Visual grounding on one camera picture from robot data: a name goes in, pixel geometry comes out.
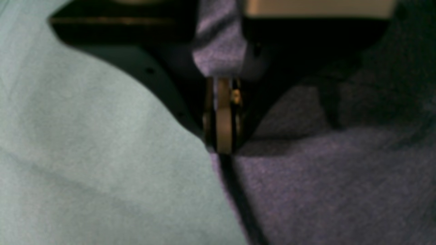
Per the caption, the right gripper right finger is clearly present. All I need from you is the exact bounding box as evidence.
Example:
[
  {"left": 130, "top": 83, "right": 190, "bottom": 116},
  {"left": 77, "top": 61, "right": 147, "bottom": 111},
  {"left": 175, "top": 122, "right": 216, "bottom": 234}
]
[{"left": 216, "top": 0, "right": 397, "bottom": 154}]

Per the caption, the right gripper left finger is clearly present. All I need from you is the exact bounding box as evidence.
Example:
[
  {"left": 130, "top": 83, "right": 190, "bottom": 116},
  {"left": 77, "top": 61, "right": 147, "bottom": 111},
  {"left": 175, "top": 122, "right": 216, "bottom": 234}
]
[{"left": 48, "top": 0, "right": 215, "bottom": 151}]

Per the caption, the blue-grey heathered T-shirt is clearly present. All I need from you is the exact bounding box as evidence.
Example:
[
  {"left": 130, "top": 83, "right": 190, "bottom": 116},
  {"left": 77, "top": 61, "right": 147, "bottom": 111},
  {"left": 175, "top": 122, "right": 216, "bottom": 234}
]
[{"left": 193, "top": 0, "right": 435, "bottom": 245}]

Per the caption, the teal table cloth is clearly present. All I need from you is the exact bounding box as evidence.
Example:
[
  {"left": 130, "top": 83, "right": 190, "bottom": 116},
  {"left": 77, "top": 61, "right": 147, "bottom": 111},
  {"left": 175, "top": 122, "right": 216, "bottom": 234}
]
[{"left": 0, "top": 0, "right": 246, "bottom": 245}]

